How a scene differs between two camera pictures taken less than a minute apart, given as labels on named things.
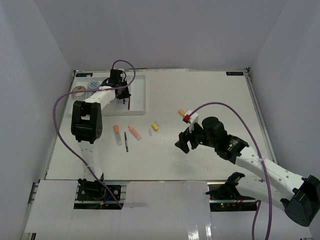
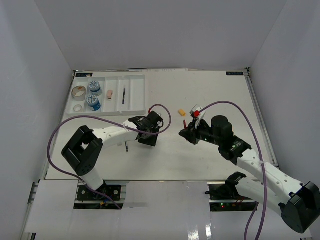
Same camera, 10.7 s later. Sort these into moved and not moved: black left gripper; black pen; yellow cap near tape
Moved: black left gripper
Not moved: black pen; yellow cap near tape
